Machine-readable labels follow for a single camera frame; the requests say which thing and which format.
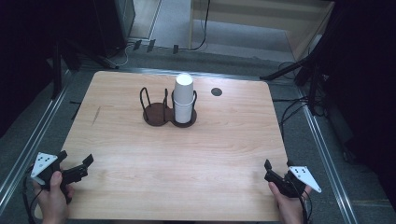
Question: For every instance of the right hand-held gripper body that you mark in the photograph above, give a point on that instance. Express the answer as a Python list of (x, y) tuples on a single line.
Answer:
[(303, 177)]

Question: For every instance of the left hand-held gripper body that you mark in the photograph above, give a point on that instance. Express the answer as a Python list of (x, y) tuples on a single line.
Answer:
[(43, 163)]

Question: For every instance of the dark brown cup holder rack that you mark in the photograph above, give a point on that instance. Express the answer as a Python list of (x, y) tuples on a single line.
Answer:
[(157, 115)]

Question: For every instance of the person's right hand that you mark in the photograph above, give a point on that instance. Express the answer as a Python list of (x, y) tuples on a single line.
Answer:
[(289, 210)]

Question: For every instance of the person's left hand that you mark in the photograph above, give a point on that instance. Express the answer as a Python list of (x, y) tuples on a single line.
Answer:
[(53, 205)]

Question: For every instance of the black floor tape strip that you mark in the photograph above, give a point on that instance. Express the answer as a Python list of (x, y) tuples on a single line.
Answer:
[(75, 110)]

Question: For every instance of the black tripod stand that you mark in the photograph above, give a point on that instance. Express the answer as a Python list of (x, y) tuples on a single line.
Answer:
[(57, 71)]

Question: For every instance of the tall black stand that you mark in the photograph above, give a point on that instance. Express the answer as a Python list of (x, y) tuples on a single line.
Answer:
[(313, 77)]

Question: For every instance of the black round table grommet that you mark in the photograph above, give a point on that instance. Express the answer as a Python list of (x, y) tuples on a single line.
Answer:
[(216, 91)]

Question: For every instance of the dark curtain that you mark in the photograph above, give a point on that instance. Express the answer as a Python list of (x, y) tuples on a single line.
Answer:
[(21, 62), (367, 93)]

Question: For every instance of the black cabinet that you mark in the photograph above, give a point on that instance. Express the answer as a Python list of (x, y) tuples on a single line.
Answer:
[(115, 25)]

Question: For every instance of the metal floor rail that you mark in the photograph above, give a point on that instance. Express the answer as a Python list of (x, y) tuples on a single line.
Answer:
[(31, 146), (330, 168), (155, 71)]

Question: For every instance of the light wooden furniture frame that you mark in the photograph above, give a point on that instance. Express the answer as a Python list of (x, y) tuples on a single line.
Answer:
[(305, 37)]

